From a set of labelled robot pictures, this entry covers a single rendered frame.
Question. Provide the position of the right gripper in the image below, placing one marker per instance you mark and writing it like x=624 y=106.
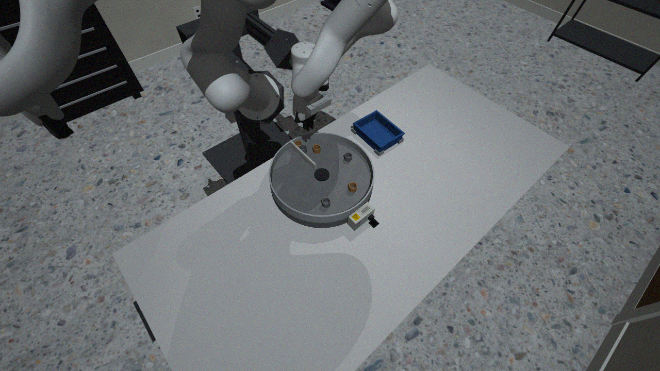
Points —
x=45 y=113

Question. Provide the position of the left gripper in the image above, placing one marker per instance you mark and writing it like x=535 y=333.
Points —
x=299 y=111

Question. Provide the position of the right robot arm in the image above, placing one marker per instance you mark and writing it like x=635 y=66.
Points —
x=47 y=47

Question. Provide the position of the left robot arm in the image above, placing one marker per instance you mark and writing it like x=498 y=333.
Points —
x=313 y=64

